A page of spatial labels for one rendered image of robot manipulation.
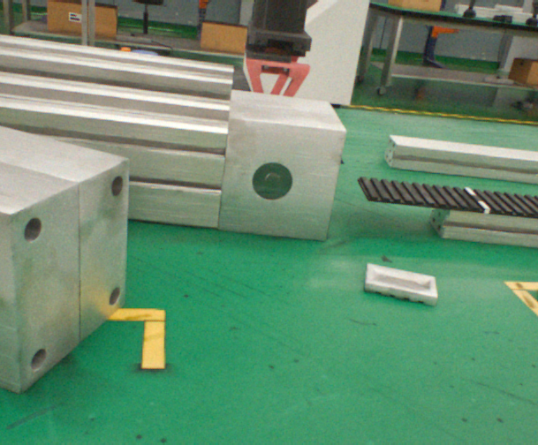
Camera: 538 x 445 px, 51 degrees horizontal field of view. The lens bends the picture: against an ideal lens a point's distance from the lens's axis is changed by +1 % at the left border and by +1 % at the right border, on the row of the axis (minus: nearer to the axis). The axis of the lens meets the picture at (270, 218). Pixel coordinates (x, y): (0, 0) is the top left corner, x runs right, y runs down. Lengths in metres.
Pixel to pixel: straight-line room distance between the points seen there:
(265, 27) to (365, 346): 0.39
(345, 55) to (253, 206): 0.57
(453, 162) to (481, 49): 8.61
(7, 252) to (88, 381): 0.08
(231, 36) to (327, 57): 4.42
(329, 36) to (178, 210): 0.58
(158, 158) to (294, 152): 0.10
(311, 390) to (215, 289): 0.11
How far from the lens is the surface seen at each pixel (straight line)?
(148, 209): 0.46
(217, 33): 5.39
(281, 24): 0.63
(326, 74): 0.99
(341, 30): 0.98
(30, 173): 0.30
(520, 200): 0.57
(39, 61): 0.65
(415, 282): 0.42
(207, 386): 0.30
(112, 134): 0.44
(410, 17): 5.51
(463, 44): 9.18
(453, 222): 0.53
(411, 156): 0.70
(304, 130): 0.43
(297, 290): 0.39
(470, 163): 0.73
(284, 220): 0.46
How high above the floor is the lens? 0.98
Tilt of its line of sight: 24 degrees down
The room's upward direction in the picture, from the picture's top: 8 degrees clockwise
